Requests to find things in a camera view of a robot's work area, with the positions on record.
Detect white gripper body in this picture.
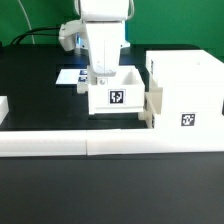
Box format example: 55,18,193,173
85,21,123,77

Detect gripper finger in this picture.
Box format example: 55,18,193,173
96,77,108,85

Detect white drawer tray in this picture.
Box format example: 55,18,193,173
0,96,9,125
77,66,145,115

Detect white drawer cabinet box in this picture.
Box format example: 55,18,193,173
144,50,224,130

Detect white front drawer tray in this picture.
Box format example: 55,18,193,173
0,96,9,125

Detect fiducial marker sheet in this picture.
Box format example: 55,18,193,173
56,69,87,85

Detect white foam front barrier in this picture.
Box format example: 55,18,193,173
0,128,224,157

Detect black cables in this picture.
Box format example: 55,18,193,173
9,26,63,46

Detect white thin cable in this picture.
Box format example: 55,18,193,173
17,0,36,45

